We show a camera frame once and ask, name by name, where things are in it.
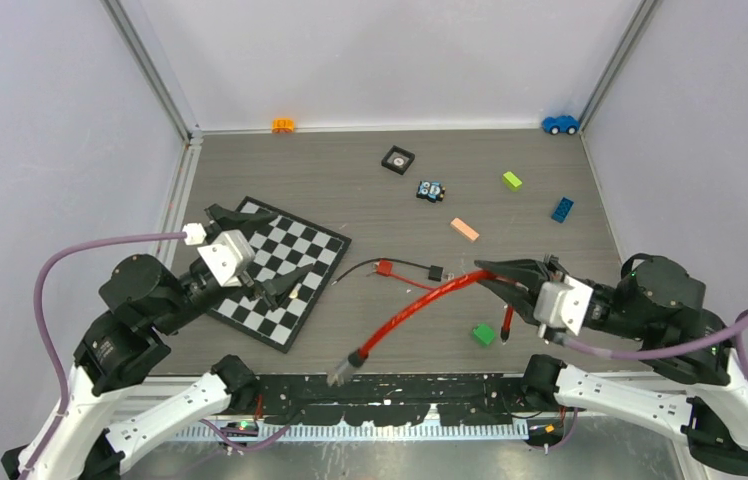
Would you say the red cable lock chrome cylinder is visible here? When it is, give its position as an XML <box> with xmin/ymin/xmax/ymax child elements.
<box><xmin>326</xmin><ymin>268</ymin><xmax>516</xmax><ymax>388</ymax></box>

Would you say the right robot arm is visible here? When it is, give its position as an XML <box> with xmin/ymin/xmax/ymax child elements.
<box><xmin>478</xmin><ymin>253</ymin><xmax>748</xmax><ymax>477</ymax></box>

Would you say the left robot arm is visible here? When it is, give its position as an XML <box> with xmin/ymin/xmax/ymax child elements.
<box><xmin>1</xmin><ymin>205</ymin><xmax>309</xmax><ymax>479</ymax></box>

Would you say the black white checkerboard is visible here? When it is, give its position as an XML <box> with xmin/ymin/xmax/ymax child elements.
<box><xmin>208</xmin><ymin>196</ymin><xmax>352</xmax><ymax>353</ymax></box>

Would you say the dark green cube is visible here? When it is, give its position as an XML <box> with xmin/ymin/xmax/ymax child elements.
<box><xmin>471</xmin><ymin>324</ymin><xmax>496</xmax><ymax>347</ymax></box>

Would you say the blue lego brick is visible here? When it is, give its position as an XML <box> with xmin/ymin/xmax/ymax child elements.
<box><xmin>550</xmin><ymin>197</ymin><xmax>574</xmax><ymax>224</ymax></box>

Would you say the pink eraser block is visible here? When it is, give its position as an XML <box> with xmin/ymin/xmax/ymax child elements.
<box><xmin>450</xmin><ymin>217</ymin><xmax>480</xmax><ymax>242</ymax></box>

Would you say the lime green block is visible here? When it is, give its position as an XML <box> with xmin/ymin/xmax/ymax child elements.
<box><xmin>502</xmin><ymin>171</ymin><xmax>523</xmax><ymax>192</ymax></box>

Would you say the orange toy car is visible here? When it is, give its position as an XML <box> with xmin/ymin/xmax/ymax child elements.
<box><xmin>271</xmin><ymin>118</ymin><xmax>296</xmax><ymax>134</ymax></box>

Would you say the blue owl toy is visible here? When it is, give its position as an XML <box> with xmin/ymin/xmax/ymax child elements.
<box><xmin>415</xmin><ymin>180</ymin><xmax>446</xmax><ymax>203</ymax></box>

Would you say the blue toy car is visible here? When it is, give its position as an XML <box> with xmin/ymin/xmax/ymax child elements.
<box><xmin>541</xmin><ymin>115</ymin><xmax>580</xmax><ymax>135</ymax></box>

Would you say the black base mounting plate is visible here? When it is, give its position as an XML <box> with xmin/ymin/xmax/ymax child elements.
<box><xmin>221</xmin><ymin>373</ymin><xmax>562</xmax><ymax>427</ymax></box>

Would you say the black square framed box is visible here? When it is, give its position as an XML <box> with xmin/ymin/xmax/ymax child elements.
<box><xmin>381</xmin><ymin>145</ymin><xmax>416</xmax><ymax>175</ymax></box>

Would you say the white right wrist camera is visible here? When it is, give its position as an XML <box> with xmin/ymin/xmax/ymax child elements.
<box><xmin>533</xmin><ymin>276</ymin><xmax>594</xmax><ymax>336</ymax></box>

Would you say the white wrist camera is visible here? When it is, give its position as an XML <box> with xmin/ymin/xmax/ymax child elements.
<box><xmin>197</xmin><ymin>230</ymin><xmax>255</xmax><ymax>288</ymax></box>
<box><xmin>533</xmin><ymin>276</ymin><xmax>594</xmax><ymax>336</ymax></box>

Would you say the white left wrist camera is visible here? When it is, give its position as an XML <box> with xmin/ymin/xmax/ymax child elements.
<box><xmin>197</xmin><ymin>230</ymin><xmax>255</xmax><ymax>288</ymax></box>

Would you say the small black cable padlock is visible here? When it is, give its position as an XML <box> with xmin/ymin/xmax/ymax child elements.
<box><xmin>331</xmin><ymin>257</ymin><xmax>455</xmax><ymax>290</ymax></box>

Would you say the small red cable padlock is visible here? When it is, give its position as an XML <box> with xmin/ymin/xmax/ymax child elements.
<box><xmin>386</xmin><ymin>265</ymin><xmax>452</xmax><ymax>291</ymax></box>

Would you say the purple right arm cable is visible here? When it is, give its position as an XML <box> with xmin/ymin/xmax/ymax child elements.
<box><xmin>559</xmin><ymin>307</ymin><xmax>748</xmax><ymax>439</ymax></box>

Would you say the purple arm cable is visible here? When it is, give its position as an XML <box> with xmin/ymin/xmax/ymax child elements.
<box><xmin>16</xmin><ymin>223</ymin><xmax>208</xmax><ymax>480</ymax></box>
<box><xmin>559</xmin><ymin>307</ymin><xmax>748</xmax><ymax>439</ymax></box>

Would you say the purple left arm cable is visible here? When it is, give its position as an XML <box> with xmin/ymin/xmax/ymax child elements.
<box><xmin>16</xmin><ymin>223</ymin><xmax>208</xmax><ymax>480</ymax></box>

